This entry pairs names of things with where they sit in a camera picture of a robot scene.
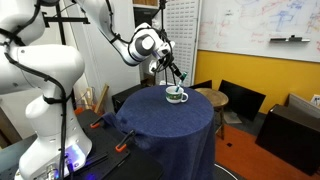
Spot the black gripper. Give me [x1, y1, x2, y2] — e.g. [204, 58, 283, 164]
[168, 62, 187, 84]

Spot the green white marker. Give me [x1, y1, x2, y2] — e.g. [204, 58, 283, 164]
[174, 71, 189, 94]

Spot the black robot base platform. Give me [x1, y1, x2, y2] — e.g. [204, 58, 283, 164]
[0, 109, 165, 180]

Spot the white green christmas mug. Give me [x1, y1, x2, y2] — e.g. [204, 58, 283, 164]
[165, 85, 190, 105]

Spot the small black monitor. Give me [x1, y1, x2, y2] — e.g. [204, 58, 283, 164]
[187, 79, 213, 91]

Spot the round wooden stool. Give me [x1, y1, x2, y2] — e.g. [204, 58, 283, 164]
[194, 87, 230, 141]

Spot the white perforated panel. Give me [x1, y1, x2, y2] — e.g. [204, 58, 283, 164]
[156, 0, 203, 90]

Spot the blue tablecloth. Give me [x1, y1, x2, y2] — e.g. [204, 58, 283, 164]
[101, 84, 216, 180]

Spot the black box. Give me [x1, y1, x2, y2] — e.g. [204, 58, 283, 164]
[111, 83, 148, 114]

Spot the black tripod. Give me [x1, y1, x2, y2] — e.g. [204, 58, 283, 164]
[153, 0, 178, 87]

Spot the grey flat floor plate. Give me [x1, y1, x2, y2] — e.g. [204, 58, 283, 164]
[222, 110, 243, 126]

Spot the large black monitor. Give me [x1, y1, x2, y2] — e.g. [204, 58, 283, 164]
[217, 79, 267, 124]

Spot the wooden plank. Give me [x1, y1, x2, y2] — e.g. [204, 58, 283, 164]
[94, 83, 111, 115]

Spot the orange black clamp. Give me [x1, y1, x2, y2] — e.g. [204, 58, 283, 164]
[114, 129, 136, 154]
[89, 116, 105, 130]

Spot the whiteboard with drawings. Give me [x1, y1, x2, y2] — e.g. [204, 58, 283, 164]
[197, 0, 320, 65]

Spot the grey whiteboard tray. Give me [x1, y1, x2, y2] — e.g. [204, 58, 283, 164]
[268, 38, 311, 45]

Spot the black cabinet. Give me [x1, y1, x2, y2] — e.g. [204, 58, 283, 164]
[255, 104, 320, 177]

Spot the grey board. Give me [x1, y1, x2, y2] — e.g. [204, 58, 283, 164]
[286, 93, 320, 121]

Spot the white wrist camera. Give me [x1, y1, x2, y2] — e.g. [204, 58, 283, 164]
[158, 40, 177, 59]

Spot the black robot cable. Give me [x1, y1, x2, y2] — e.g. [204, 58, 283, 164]
[0, 0, 174, 180]

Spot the black camera stand pole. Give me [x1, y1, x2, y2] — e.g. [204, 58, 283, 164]
[41, 3, 91, 108]

